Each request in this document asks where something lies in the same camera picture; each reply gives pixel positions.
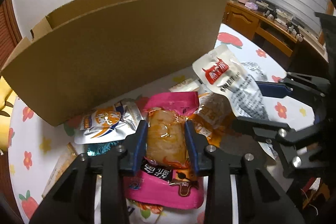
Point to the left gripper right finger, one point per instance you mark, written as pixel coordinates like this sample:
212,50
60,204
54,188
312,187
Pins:
196,144

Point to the wooden cabinet desk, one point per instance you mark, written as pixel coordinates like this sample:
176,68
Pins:
272,36

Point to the wooden slatted wardrobe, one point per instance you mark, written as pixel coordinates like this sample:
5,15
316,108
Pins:
10,34

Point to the orange clear snack packet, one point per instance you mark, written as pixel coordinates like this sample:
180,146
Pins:
213,118

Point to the pink chicken snack packet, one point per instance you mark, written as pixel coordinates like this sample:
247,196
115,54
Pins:
166,176

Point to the yellow pikachu plush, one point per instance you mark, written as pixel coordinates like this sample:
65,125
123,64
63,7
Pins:
8,97

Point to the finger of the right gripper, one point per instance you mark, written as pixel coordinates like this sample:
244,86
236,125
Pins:
259,129
275,90

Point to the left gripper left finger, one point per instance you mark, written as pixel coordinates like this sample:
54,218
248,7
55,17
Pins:
135,145

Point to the silver red snack packet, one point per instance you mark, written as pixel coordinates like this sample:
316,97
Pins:
223,74

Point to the brown cardboard box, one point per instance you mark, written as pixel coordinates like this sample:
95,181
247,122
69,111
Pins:
87,52

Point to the silver orange snack packet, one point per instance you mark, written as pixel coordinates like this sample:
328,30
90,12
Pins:
107,124

